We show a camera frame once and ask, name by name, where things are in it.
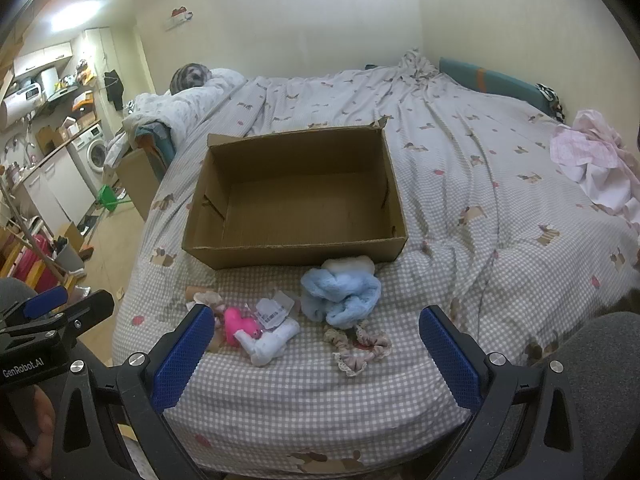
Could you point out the black hanging bag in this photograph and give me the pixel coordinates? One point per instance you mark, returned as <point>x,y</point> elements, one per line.
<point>114,90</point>

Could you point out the person's left hand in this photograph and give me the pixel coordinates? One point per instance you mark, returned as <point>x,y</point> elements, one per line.
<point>25,425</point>

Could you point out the person's right leg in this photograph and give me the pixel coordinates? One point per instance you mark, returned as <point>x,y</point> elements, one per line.
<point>605,360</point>

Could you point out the light blue fluffy cloth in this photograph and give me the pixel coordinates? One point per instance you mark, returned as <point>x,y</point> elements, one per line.
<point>340,295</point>

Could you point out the teal folded blanket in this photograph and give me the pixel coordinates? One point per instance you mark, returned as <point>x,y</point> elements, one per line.
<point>155,140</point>

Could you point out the white washing machine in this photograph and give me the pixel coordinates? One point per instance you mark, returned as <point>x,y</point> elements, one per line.
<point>90,155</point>

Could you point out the black white patterned cloth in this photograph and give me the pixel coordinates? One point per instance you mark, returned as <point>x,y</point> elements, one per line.
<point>552,100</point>

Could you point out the grey trash bin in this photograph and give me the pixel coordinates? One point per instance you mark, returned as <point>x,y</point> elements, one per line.
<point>67,257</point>

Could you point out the person's left leg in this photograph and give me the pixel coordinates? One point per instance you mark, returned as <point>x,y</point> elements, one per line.
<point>15,290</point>

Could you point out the white rolled quilt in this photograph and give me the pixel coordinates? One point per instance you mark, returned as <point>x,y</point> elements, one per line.
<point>200,100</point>

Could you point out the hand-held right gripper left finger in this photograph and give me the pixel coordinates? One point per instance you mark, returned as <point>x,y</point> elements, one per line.
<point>182,355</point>

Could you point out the white water heater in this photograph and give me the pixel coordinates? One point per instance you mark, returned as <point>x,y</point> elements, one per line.
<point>17,112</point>

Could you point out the grey striped plush cushion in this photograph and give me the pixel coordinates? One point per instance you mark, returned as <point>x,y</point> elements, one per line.
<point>190,77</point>

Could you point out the white fluffy cloth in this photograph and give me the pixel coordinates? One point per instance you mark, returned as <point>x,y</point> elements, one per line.
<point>345,264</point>

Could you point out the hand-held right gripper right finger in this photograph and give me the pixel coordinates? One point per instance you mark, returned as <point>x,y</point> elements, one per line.
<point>450,360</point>

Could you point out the white wall cupboard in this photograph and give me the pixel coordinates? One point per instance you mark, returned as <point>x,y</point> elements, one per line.
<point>45,57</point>

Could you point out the pink brown scrunchie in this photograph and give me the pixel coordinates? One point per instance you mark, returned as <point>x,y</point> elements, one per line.
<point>372,345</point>

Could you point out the pink heart plush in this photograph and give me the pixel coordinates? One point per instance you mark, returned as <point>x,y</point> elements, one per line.
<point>237,325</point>

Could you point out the pile of pink clothes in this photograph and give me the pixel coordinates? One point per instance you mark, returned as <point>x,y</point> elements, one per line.
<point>595,160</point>

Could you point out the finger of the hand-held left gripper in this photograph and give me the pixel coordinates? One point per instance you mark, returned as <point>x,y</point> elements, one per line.
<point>45,302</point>
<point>95,315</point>

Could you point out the tall cardboard box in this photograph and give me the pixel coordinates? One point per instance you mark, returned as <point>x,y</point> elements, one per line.
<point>137,180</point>

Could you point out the person's leg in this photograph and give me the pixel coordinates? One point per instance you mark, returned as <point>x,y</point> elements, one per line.
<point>605,360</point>
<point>15,290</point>

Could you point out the wall hook decoration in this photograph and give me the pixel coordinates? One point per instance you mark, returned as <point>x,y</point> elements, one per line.
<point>180,16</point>

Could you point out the red suitcase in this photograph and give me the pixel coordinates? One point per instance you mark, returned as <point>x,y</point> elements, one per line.
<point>32,260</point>

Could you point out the teal pillow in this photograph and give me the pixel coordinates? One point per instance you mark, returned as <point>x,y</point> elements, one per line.
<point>500,80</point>

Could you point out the white floor cabinet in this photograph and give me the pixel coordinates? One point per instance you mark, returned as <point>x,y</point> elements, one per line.
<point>60,185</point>

